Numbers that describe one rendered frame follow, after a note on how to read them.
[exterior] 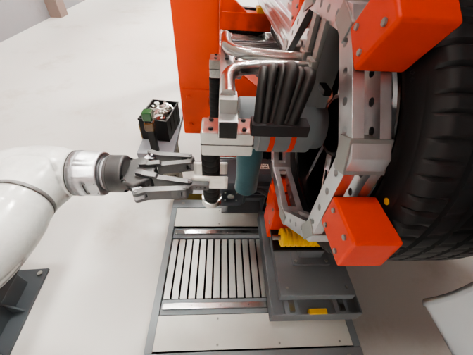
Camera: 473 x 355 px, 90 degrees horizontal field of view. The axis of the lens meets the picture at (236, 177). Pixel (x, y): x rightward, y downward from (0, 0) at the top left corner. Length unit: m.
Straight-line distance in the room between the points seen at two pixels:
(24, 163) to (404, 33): 0.59
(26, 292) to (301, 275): 1.20
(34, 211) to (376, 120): 0.54
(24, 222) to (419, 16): 0.57
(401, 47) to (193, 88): 0.80
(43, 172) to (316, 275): 0.96
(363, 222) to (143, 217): 1.28
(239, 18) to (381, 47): 2.61
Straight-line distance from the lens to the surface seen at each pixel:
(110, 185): 0.51
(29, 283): 1.51
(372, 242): 0.39
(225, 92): 0.39
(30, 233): 0.49
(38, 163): 0.54
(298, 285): 1.06
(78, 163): 0.52
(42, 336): 1.39
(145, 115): 1.07
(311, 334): 1.18
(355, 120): 0.39
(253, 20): 2.95
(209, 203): 0.53
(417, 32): 0.37
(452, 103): 0.40
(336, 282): 1.12
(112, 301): 1.32
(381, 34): 0.37
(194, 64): 1.02
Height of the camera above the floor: 1.17
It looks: 44 degrees down
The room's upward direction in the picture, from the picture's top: 5 degrees clockwise
